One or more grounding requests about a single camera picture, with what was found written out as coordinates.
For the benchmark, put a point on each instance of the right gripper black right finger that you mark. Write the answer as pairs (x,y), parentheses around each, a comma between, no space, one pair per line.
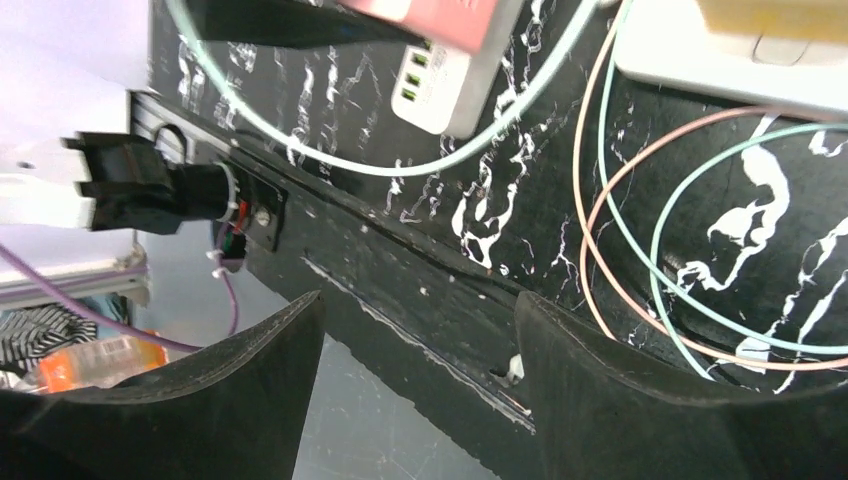
(606,410)

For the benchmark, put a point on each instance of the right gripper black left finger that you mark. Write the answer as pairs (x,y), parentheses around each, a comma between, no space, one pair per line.
(233,410)

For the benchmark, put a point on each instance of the small white USB power strip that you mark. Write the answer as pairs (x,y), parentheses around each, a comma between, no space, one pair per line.
(443,90)

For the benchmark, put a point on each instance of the pink charger plug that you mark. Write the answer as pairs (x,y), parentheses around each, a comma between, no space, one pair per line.
(460,24)

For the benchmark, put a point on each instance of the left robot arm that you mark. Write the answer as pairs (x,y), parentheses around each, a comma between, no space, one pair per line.
(101,181)

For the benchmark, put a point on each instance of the orange capped plastic bottle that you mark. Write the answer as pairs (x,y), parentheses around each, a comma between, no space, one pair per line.
(102,363)

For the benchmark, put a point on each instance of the large white power strip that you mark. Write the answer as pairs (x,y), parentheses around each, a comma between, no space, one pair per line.
(668,43)

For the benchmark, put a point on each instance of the aluminium frame rail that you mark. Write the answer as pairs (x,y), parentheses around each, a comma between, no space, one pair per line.
(175,133)

